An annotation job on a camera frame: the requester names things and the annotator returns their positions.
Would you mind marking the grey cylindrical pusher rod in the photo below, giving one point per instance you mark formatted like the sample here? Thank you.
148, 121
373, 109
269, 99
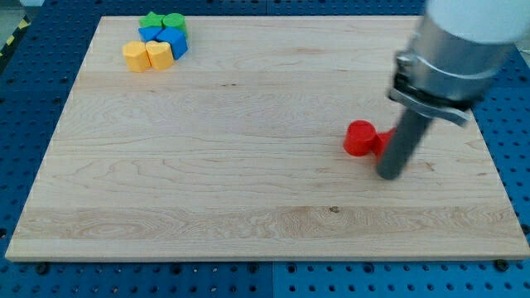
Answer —
410, 130

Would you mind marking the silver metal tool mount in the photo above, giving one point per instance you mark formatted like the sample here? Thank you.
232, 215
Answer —
442, 75

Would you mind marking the red angular block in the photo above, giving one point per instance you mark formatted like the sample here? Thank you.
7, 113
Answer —
380, 142

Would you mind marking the red cylinder block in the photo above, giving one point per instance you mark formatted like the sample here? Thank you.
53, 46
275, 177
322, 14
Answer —
359, 138

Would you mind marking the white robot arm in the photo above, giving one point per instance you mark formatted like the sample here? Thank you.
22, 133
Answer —
486, 21

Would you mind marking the light wooden board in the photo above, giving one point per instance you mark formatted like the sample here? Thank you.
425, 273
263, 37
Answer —
235, 153

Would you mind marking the blue pentagon block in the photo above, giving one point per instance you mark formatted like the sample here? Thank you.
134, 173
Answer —
177, 40

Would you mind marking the yellow heart block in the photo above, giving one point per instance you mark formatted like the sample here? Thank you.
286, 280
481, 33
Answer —
159, 54

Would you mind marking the green cylinder block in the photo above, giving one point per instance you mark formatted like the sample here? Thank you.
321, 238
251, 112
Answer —
175, 20

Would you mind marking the blue flat block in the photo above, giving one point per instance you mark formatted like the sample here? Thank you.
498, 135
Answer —
149, 33

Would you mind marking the green star block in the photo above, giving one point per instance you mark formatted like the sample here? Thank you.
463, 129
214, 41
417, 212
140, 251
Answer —
151, 19

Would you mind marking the yellow hexagon block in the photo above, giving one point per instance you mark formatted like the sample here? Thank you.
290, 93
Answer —
135, 55

